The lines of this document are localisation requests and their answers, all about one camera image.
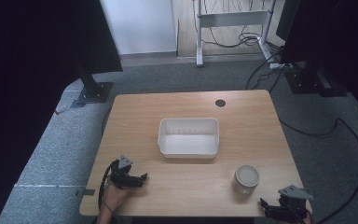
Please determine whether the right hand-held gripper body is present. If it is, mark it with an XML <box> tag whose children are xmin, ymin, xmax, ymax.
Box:
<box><xmin>277</xmin><ymin>184</ymin><xmax>314</xmax><ymax>219</ymax></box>

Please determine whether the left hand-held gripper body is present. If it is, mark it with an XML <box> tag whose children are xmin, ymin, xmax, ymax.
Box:
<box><xmin>109</xmin><ymin>154</ymin><xmax>140</xmax><ymax>189</ymax></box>

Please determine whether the white plastic bin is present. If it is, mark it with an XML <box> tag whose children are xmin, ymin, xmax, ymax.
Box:
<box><xmin>157</xmin><ymin>117</ymin><xmax>221</xmax><ymax>160</ymax></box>

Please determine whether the person's left hand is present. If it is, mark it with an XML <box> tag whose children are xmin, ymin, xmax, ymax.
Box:
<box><xmin>101</xmin><ymin>183</ymin><xmax>132</xmax><ymax>217</ymax></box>

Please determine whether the person's right hand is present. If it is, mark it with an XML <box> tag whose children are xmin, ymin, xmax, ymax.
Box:
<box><xmin>301</xmin><ymin>208</ymin><xmax>313</xmax><ymax>224</ymax></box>

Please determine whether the black metal stand with base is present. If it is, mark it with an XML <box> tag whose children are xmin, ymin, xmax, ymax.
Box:
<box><xmin>70</xmin><ymin>60</ymin><xmax>115</xmax><ymax>109</ymax></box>

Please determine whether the white power strip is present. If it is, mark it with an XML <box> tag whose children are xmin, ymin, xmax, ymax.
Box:
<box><xmin>268</xmin><ymin>62</ymin><xmax>294</xmax><ymax>70</ymax></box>

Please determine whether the white panel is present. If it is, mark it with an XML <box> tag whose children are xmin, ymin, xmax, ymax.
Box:
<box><xmin>100</xmin><ymin>0</ymin><xmax>179</xmax><ymax>56</ymax></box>

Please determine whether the black curtain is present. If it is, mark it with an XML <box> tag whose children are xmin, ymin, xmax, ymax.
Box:
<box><xmin>0</xmin><ymin>0</ymin><xmax>124</xmax><ymax>224</ymax></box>

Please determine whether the black monitor on stand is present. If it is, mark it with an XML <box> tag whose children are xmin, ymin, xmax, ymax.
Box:
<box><xmin>275</xmin><ymin>0</ymin><xmax>358</xmax><ymax>125</ymax></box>

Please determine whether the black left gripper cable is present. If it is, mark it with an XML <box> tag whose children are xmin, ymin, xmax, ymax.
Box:
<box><xmin>97</xmin><ymin>160</ymin><xmax>119</xmax><ymax>210</ymax></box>

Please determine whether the grey table edge bracket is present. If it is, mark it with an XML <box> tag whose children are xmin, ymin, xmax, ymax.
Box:
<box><xmin>75</xmin><ymin>188</ymin><xmax>96</xmax><ymax>197</ymax></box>

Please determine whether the black stand base plate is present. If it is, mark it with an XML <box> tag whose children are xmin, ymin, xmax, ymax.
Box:
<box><xmin>283</xmin><ymin>68</ymin><xmax>349</xmax><ymax>98</ymax></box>

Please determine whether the bundle of black cables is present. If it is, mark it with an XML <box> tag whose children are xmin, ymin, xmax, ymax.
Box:
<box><xmin>199</xmin><ymin>0</ymin><xmax>285</xmax><ymax>49</ymax></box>

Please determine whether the white metal desk frame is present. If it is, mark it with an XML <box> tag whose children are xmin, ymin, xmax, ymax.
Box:
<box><xmin>193</xmin><ymin>0</ymin><xmax>278</xmax><ymax>68</ymax></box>

